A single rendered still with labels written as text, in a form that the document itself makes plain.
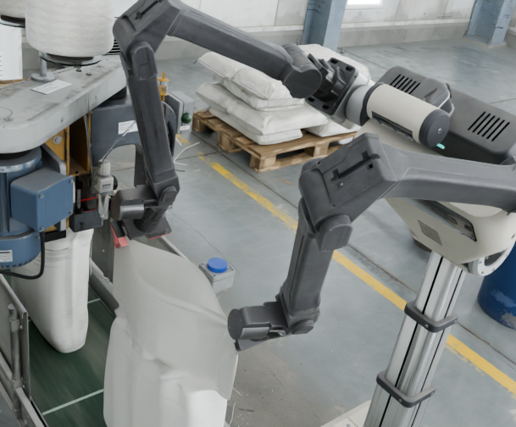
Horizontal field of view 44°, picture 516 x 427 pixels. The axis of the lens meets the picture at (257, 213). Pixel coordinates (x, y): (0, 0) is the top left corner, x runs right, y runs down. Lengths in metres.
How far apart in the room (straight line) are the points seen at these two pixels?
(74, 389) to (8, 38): 2.78
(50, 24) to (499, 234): 0.94
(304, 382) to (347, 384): 0.19
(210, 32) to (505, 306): 2.58
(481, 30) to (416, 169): 9.24
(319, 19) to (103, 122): 6.08
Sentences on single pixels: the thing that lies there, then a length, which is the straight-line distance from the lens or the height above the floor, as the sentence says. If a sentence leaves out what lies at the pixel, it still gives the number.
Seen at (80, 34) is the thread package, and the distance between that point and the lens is 1.28.
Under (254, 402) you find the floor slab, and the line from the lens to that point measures 2.70.
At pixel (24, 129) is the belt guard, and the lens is 1.28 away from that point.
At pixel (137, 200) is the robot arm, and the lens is 1.47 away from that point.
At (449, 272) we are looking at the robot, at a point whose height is 1.10.
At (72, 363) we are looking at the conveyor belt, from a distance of 2.25.
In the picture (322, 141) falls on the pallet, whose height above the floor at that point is 0.14.
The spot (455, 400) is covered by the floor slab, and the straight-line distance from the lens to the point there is 3.01.
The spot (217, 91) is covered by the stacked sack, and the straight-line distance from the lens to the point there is 4.71.
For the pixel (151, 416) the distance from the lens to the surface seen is 1.69.
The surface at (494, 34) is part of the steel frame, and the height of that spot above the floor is 0.17.
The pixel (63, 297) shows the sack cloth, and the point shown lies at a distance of 2.17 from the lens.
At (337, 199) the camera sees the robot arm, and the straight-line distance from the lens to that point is 0.82.
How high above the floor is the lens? 1.92
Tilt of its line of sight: 29 degrees down
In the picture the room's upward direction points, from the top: 10 degrees clockwise
